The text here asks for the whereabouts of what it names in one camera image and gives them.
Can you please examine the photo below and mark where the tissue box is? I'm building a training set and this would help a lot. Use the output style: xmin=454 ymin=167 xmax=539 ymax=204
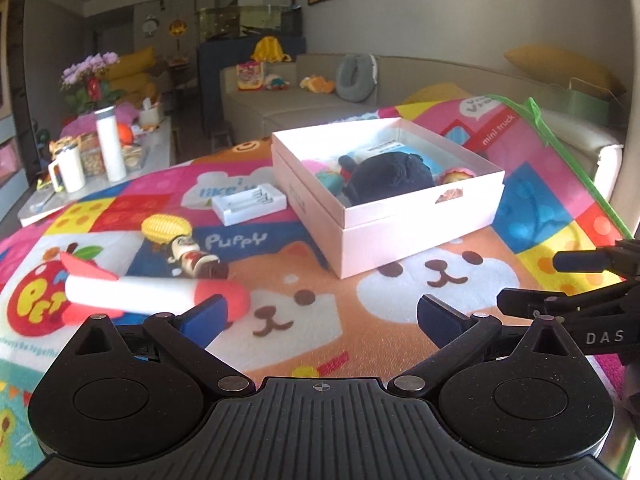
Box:
xmin=138 ymin=98 xmax=164 ymax=129

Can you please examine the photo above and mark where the white red foam rocket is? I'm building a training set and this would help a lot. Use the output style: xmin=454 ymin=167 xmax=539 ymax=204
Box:
xmin=61 ymin=252 xmax=250 ymax=325

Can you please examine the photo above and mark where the pink flower bouquet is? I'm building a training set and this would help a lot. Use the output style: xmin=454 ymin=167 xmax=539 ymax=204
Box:
xmin=60 ymin=52 xmax=126 ymax=116

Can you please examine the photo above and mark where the yellow cushion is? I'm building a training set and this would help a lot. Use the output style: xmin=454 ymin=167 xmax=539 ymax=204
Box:
xmin=503 ymin=44 xmax=627 ymax=100

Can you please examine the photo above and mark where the beige sofa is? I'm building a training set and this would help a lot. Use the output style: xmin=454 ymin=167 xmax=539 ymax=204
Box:
xmin=220 ymin=54 xmax=626 ymax=170

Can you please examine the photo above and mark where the colourful toy package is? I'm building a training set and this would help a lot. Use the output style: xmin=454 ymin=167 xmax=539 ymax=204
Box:
xmin=235 ymin=61 xmax=265 ymax=91

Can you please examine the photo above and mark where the yellow corn toy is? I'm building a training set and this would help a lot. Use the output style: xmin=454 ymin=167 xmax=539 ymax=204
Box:
xmin=141 ymin=214 xmax=193 ymax=245

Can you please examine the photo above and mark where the white battery charger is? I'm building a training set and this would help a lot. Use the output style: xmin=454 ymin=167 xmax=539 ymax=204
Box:
xmin=212 ymin=183 xmax=288 ymax=226

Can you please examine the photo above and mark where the mickey mouse figurine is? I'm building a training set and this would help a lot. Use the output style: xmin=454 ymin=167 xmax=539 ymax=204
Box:
xmin=160 ymin=234 xmax=229 ymax=280

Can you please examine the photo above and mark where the pink pig toy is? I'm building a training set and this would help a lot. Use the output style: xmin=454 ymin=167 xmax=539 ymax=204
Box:
xmin=302 ymin=160 xmax=330 ymax=174

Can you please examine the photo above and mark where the snack jar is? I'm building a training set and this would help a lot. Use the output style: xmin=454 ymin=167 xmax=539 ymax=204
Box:
xmin=79 ymin=131 xmax=105 ymax=177

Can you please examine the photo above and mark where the colourful cartoon play mat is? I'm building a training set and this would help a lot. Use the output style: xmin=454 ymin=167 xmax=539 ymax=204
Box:
xmin=1 ymin=96 xmax=628 ymax=479

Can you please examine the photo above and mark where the orange plush toy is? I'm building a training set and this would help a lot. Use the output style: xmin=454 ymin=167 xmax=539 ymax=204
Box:
xmin=299 ymin=76 xmax=335 ymax=94

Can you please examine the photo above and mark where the white tall thermos bottle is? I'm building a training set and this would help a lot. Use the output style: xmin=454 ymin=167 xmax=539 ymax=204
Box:
xmin=94 ymin=106 xmax=127 ymax=182

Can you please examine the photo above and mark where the blue white tissue pack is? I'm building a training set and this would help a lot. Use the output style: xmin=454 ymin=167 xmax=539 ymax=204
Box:
xmin=348 ymin=141 xmax=436 ymax=167

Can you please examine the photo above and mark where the yellow jacket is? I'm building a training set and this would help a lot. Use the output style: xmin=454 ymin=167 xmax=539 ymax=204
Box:
xmin=250 ymin=36 xmax=293 ymax=63

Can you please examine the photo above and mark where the white mug with handle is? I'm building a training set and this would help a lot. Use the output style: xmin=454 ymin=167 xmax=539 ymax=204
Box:
xmin=48 ymin=145 xmax=86 ymax=193

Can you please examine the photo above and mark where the white coffee table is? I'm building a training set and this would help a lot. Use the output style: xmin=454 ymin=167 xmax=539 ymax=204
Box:
xmin=17 ymin=116 xmax=175 ymax=228

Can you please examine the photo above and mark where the teal carrot toy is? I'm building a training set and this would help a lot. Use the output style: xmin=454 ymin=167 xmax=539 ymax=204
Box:
xmin=316 ymin=170 xmax=345 ymax=197

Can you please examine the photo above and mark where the glass fish tank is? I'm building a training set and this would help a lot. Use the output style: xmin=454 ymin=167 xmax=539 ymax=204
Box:
xmin=193 ymin=0 xmax=303 ymax=42

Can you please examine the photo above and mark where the round pink pudding badge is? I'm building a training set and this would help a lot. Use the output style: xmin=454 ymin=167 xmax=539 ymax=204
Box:
xmin=436 ymin=167 xmax=476 ymax=185

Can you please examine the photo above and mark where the black plush toy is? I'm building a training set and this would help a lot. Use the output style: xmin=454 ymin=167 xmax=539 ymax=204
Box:
xmin=338 ymin=152 xmax=435 ymax=205

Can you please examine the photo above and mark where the pink cardboard box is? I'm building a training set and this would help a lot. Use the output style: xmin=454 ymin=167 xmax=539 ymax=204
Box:
xmin=271 ymin=118 xmax=504 ymax=278

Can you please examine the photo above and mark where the grey neck pillow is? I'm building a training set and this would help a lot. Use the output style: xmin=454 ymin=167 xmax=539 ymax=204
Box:
xmin=335 ymin=53 xmax=378 ymax=103

